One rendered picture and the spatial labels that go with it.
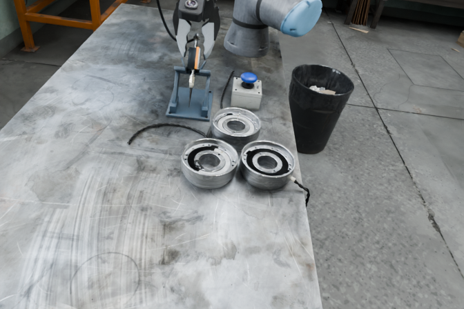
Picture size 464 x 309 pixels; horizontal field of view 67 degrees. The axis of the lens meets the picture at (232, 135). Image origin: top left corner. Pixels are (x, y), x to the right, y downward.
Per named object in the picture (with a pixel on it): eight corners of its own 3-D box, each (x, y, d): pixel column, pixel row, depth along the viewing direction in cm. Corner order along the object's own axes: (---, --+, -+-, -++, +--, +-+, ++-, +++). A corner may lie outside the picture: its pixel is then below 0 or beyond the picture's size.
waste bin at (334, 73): (335, 161, 201) (361, 98, 175) (277, 154, 199) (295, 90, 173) (325, 127, 228) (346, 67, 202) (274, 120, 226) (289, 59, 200)
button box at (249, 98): (259, 110, 86) (262, 93, 83) (230, 106, 86) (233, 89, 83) (258, 93, 93) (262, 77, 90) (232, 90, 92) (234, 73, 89)
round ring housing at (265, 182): (228, 175, 67) (230, 159, 64) (254, 148, 74) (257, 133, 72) (276, 201, 63) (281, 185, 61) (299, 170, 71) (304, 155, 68)
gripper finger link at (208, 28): (218, 50, 84) (215, 12, 79) (217, 61, 80) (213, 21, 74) (205, 50, 85) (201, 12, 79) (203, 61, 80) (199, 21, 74)
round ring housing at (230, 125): (265, 147, 75) (268, 132, 72) (219, 154, 71) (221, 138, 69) (247, 119, 82) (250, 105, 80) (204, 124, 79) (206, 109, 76)
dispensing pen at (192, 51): (181, 105, 78) (190, 30, 77) (183, 106, 82) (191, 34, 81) (191, 107, 78) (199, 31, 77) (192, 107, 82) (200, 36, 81)
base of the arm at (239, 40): (225, 35, 121) (228, 6, 115) (268, 41, 122) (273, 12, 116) (221, 53, 109) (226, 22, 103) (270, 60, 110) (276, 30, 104)
